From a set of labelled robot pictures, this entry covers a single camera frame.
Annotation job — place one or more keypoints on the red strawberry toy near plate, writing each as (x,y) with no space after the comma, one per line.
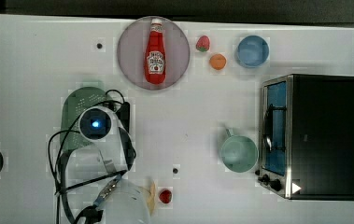
(203,43)

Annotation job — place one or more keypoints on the purple round plate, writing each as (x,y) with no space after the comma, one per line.
(132,47)

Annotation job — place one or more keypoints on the orange toy fruit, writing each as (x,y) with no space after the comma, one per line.
(217,61)

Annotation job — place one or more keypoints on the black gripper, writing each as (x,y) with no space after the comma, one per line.
(124,115)

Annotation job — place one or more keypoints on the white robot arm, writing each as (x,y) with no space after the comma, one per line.
(92,183)

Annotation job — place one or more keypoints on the red ketchup bottle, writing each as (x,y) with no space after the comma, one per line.
(154,60)

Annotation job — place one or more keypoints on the blue cup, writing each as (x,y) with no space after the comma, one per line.
(252,51)

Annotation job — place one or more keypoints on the red strawberry toy near banana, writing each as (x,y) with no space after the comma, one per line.
(165,196)

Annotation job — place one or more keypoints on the peeled banana toy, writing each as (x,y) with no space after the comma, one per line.
(151,198)

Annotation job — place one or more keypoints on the green mug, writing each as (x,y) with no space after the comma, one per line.
(238,153)

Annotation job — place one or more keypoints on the black toaster oven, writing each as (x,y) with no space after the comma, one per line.
(307,137)

